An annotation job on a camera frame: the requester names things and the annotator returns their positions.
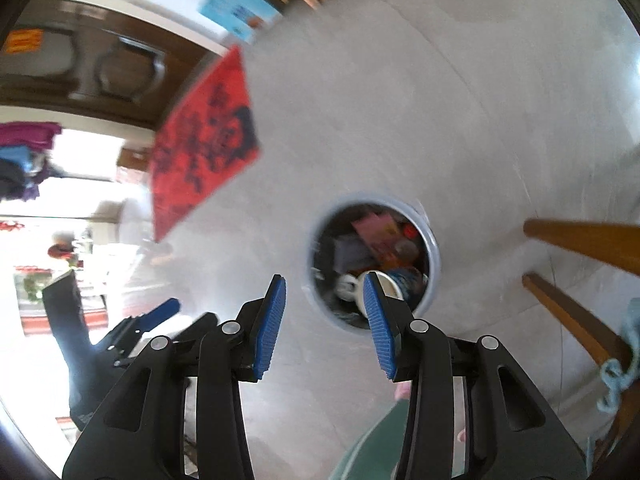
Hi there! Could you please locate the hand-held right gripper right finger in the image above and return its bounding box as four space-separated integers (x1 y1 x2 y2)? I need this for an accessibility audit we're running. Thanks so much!
362 271 588 480

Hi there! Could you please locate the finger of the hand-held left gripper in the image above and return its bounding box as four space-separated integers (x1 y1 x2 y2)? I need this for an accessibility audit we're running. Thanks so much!
132 297 181 332
172 311 219 345

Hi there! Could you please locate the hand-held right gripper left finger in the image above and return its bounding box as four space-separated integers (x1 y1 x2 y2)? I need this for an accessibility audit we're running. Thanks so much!
62 274 287 480

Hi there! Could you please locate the blue paper noodle cup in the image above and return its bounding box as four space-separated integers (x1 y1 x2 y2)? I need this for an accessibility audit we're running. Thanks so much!
357 266 430 313

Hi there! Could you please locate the pink carton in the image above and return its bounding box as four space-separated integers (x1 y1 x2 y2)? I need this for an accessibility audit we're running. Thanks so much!
350 212 406 266

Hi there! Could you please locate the grey round trash bin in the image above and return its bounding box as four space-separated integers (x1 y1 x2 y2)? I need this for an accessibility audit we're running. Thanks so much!
306 190 443 335

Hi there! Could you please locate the green trouser leg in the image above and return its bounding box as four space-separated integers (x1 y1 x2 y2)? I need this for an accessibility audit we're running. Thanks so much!
327 395 416 480

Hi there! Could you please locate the red paper poster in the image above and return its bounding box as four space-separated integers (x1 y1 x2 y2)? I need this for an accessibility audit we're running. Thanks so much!
147 45 262 243

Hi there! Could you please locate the hanging dark garment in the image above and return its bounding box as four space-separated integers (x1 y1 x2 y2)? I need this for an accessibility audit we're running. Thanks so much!
0 146 51 202

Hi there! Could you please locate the wooden furniture leg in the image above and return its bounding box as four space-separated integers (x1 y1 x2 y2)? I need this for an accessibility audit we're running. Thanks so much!
522 219 640 277
521 272 633 376

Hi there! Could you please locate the hanging purple garment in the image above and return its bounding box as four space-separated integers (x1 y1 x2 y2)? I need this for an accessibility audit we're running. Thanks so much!
0 122 61 151

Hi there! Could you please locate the light blue yarn cloth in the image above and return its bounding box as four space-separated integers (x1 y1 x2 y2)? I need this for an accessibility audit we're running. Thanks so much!
597 297 640 416

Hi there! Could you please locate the dark brown wooden door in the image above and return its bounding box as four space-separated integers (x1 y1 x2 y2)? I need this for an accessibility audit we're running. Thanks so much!
0 0 223 131

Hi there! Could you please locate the orange door sticker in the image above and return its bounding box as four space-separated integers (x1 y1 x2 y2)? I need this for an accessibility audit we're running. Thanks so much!
5 29 43 55

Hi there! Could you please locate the blue printed poster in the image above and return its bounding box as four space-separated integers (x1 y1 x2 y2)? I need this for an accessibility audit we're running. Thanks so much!
199 0 283 43

